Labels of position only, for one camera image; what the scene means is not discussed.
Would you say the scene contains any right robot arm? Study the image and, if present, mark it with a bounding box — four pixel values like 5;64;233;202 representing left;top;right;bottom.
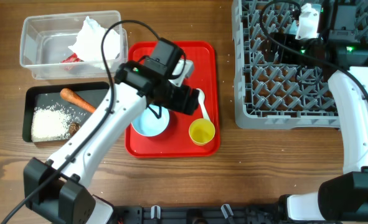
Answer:
266;34;368;222

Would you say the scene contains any red plastic tray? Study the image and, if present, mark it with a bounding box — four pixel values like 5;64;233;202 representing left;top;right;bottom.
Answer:
125;40;220;158

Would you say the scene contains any clear plastic bin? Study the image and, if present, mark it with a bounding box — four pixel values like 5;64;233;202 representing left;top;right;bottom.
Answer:
19;10;121;80

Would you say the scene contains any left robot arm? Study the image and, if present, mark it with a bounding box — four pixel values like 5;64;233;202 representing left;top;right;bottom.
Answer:
24;58;199;223

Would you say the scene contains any blue bowl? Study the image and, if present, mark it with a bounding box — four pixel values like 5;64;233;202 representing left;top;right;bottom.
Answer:
131;105;170;137

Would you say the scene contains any white plastic spoon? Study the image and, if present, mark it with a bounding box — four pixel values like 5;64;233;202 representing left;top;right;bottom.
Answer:
197;88;210;121

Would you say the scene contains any white rice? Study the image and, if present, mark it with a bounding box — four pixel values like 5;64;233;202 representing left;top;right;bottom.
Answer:
31;103;89;142

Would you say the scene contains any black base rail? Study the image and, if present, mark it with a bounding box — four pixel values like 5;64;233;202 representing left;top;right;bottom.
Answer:
109;204;288;224

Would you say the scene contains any red snack wrapper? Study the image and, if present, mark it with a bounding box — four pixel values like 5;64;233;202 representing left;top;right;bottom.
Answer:
61;53;82;63

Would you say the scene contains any grey dishwasher rack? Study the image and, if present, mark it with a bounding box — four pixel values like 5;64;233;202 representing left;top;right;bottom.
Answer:
231;0;368;129

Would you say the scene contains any orange carrot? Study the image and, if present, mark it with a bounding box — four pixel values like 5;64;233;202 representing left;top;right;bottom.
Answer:
60;88;96;113

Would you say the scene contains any white crumpled paper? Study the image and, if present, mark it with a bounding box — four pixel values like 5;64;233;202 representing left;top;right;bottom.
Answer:
68;16;122;70

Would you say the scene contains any black tray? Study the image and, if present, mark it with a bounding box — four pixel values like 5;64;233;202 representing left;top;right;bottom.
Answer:
22;82;109;142

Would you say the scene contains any yellow cup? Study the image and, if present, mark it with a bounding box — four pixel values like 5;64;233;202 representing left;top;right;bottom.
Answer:
189;118;216;146

